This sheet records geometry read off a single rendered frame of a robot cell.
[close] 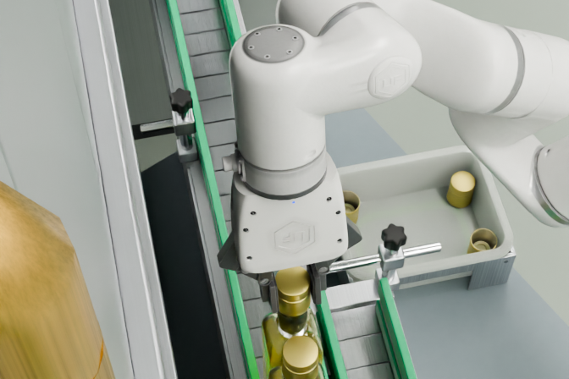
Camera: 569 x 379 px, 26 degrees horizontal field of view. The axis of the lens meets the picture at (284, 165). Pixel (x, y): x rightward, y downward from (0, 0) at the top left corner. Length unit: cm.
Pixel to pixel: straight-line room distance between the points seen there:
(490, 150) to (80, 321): 109
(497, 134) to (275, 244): 27
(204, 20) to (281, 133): 77
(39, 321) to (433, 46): 98
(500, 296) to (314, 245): 61
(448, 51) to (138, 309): 38
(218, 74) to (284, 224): 64
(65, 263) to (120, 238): 81
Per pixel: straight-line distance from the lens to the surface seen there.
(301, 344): 117
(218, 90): 167
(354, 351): 148
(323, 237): 110
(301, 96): 97
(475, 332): 165
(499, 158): 126
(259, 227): 107
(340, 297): 151
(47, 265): 15
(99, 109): 104
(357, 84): 99
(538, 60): 115
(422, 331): 164
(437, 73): 112
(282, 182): 103
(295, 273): 117
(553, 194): 127
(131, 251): 96
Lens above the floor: 224
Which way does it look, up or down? 58 degrees down
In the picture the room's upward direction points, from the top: straight up
